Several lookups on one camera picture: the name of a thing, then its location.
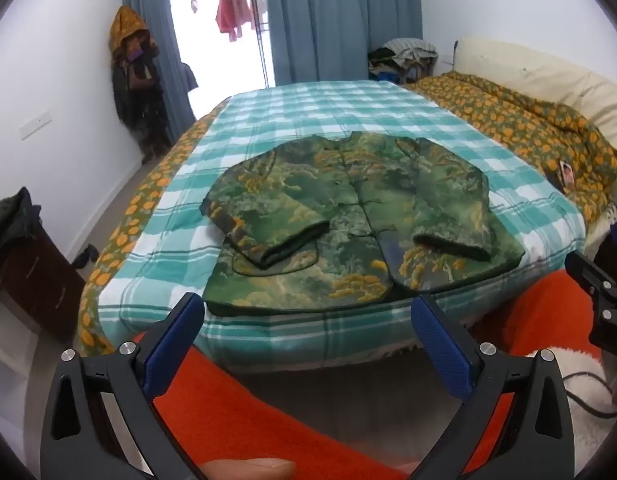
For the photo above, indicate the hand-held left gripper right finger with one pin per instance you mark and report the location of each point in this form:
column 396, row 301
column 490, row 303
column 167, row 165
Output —
column 441, row 345

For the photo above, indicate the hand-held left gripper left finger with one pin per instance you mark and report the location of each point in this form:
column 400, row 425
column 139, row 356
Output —
column 173, row 345

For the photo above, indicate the green floral padded jacket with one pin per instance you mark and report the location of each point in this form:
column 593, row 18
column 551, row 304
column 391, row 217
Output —
column 358, row 220

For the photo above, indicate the dark hanging clothes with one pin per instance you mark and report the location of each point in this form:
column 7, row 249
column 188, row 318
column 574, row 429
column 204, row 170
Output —
column 138, row 105

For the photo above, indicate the pile of clothes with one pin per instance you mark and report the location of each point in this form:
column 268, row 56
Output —
column 403, row 55

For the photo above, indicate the person's left hand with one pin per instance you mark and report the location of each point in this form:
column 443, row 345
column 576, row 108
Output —
column 248, row 469

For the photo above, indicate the white furry cloth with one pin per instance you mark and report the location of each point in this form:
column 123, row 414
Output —
column 600, row 230

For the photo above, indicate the smartphone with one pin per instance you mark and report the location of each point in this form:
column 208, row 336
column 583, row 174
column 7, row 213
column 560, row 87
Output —
column 566, row 174

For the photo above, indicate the white fleece cloth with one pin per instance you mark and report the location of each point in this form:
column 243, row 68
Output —
column 588, row 435

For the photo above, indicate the bed base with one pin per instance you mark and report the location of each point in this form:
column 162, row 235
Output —
column 328, row 385

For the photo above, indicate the black object on floor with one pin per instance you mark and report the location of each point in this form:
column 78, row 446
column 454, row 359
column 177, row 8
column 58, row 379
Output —
column 86, row 256

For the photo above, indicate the dark wooden cabinet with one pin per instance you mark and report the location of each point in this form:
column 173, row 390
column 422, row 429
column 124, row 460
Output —
column 38, row 285

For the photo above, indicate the orange floral bedsheet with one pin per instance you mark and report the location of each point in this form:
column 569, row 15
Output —
column 148, row 195

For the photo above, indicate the orange floral quilt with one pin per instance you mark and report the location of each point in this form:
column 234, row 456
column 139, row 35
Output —
column 518, row 120

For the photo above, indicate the cream headboard cushion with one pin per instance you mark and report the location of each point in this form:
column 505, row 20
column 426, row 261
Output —
column 538, row 70

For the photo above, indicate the dark cloth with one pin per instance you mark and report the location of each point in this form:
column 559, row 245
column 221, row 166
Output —
column 11, row 225

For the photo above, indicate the teal checked blanket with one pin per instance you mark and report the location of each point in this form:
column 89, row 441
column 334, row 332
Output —
column 338, row 105

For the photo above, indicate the dark hanging garment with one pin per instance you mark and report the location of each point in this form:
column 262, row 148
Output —
column 188, row 77

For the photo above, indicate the glass sliding door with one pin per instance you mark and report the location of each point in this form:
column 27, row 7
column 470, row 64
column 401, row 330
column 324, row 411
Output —
column 213, row 75

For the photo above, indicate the blue curtain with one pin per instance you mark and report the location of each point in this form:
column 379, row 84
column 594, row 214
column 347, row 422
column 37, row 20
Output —
column 338, row 15
column 151, row 35

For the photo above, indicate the yellow patterned hooded coat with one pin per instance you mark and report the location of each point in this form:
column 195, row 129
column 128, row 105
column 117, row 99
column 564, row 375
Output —
column 126, row 27

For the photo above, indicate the red hanging garment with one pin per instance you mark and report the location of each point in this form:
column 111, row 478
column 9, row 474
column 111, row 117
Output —
column 233, row 12

